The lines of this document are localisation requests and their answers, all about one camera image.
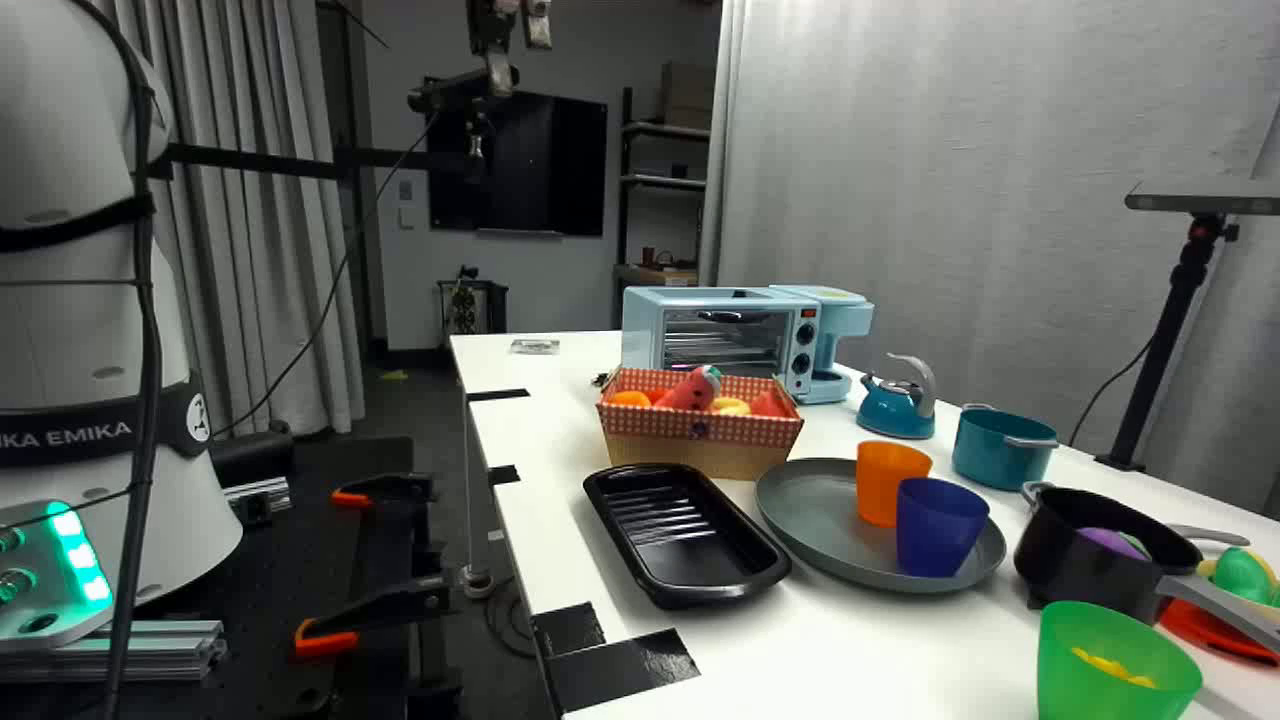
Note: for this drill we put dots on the black wall monitor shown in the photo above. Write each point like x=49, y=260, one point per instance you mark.
x=533, y=164

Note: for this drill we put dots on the red toy fruit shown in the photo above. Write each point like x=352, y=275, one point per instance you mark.
x=768, y=400

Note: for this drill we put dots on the black horizontal bar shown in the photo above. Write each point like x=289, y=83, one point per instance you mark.
x=266, y=162

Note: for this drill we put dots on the yellow toy fruit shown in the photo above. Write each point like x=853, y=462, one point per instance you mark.
x=730, y=404

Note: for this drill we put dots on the small black tape square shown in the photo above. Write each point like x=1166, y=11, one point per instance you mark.
x=501, y=475

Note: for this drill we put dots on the black rectangular tray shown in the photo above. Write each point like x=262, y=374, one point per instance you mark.
x=681, y=534

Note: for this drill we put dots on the green plastic cup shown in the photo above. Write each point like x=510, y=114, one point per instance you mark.
x=1114, y=694

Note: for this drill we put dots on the red checkered basket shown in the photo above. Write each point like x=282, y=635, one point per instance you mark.
x=694, y=444

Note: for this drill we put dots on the yellow toy piece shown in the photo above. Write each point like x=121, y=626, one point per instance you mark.
x=1114, y=665

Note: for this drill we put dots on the toy watermelon slice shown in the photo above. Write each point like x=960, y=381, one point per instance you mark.
x=686, y=390

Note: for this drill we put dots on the orange toy fruit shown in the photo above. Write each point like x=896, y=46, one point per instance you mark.
x=629, y=398

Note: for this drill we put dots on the teal toy pot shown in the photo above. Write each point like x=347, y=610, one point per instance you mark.
x=1001, y=455

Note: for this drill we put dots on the black tripod stand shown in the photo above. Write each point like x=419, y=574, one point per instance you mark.
x=1172, y=306

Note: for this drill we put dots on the cardboard box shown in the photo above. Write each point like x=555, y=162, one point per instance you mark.
x=686, y=99

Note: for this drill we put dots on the purple toy vegetable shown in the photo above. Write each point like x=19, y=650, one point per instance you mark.
x=1114, y=540

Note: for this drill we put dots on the orange plastic cup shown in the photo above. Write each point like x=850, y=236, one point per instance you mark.
x=885, y=487

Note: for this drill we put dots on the light blue toy oven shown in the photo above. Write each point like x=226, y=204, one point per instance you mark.
x=665, y=334

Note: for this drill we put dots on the red toy plate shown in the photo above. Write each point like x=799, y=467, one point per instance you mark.
x=1205, y=628

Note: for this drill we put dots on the black toy pan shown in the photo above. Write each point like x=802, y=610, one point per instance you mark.
x=1065, y=566

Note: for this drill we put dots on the blue plastic cup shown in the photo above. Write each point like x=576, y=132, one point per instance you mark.
x=942, y=534

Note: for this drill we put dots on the white backdrop curtain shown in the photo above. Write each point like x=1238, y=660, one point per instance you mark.
x=960, y=174

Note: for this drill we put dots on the large black tape patch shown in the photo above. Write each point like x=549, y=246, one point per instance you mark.
x=620, y=665

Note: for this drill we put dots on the grey round plate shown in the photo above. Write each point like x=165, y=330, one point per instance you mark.
x=812, y=514

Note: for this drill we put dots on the green toy fruit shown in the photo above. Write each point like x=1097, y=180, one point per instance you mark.
x=1244, y=574

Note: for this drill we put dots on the black tape strip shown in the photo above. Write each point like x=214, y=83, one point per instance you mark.
x=496, y=394

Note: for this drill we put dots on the black floor device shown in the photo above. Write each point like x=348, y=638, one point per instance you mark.
x=470, y=306

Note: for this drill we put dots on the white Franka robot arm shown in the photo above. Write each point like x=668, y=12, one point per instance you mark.
x=80, y=334

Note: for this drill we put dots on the grey pleated curtain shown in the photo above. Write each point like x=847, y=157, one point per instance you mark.
x=266, y=293

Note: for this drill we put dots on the aluminium profile rail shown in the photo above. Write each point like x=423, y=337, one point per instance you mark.
x=121, y=655

